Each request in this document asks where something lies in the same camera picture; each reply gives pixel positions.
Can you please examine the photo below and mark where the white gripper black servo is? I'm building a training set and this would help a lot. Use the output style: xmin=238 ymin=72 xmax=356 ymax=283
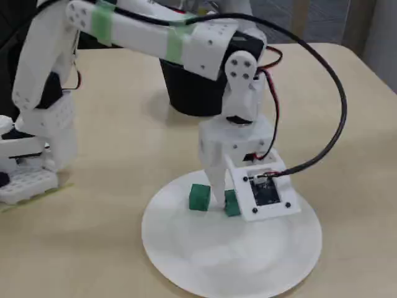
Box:
xmin=198 ymin=116 xmax=271 ymax=208

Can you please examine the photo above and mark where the green cube block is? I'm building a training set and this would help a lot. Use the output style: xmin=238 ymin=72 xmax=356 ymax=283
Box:
xmin=223 ymin=189 xmax=240 ymax=217
xmin=189 ymin=183 xmax=212 ymax=211

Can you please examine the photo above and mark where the green tape band on arm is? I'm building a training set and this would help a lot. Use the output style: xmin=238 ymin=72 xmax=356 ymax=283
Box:
xmin=91 ymin=1 xmax=117 ymax=46
xmin=166 ymin=26 xmax=193 ymax=63

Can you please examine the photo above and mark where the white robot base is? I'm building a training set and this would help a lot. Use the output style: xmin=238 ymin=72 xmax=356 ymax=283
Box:
xmin=0 ymin=114 xmax=78 ymax=205

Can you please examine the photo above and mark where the white round plate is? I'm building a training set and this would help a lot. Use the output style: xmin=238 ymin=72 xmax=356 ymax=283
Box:
xmin=141 ymin=168 xmax=323 ymax=297

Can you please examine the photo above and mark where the black plastic cup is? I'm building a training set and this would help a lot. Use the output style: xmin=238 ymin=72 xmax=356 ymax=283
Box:
xmin=158 ymin=58 xmax=230 ymax=117

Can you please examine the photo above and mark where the green tape strip on table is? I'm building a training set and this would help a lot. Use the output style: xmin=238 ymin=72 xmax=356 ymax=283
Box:
xmin=1 ymin=182 xmax=76 ymax=214

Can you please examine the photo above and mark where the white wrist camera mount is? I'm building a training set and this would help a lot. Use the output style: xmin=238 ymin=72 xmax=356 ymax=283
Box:
xmin=223 ymin=148 xmax=302 ymax=223

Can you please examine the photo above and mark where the red wrist servo wire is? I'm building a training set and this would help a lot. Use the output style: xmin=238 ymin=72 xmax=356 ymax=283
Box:
xmin=252 ymin=45 xmax=283 ymax=162

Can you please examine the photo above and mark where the thick black camera cable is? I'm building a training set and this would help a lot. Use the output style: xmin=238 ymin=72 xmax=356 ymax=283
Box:
xmin=102 ymin=4 xmax=348 ymax=178

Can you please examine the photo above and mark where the red shoulder servo wire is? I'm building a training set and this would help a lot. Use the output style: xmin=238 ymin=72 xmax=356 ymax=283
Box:
xmin=61 ymin=29 xmax=83 ymax=93

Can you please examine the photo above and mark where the wooden post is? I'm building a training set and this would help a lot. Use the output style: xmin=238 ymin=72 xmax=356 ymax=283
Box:
xmin=290 ymin=0 xmax=308 ymax=43

